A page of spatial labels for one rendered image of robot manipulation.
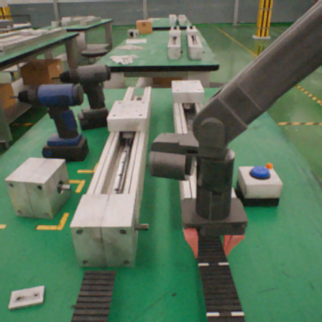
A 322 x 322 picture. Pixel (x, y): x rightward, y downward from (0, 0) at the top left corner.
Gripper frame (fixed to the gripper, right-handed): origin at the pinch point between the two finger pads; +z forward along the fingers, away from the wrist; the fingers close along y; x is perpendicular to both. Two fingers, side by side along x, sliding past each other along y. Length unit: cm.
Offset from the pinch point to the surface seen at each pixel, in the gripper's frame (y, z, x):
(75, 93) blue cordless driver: 30, -21, -38
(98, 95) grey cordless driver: 30, -13, -65
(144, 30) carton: 26, -17, -390
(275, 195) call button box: -16.6, -1.5, -14.5
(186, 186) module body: 3.4, -7.3, -10.5
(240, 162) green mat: -14.0, 0.6, -34.9
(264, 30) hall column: -325, 27, -975
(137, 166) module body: 13.7, -7.8, -19.0
